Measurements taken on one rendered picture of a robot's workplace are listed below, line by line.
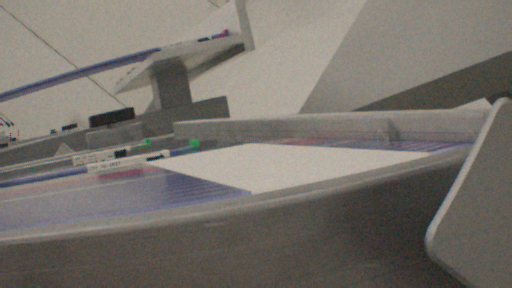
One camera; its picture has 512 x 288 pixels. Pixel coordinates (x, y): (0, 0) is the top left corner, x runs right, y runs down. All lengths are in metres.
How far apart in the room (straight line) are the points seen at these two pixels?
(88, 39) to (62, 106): 0.66
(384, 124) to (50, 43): 8.01
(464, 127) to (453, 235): 0.10
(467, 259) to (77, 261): 0.11
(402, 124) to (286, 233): 0.13
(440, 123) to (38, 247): 0.17
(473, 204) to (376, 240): 0.05
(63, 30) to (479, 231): 8.20
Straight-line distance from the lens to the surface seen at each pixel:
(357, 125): 0.43
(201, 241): 0.25
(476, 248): 0.23
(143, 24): 8.45
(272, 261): 0.25
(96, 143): 0.93
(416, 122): 0.36
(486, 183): 0.23
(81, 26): 8.40
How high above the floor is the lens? 0.85
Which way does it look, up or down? 12 degrees down
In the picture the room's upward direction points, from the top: 54 degrees counter-clockwise
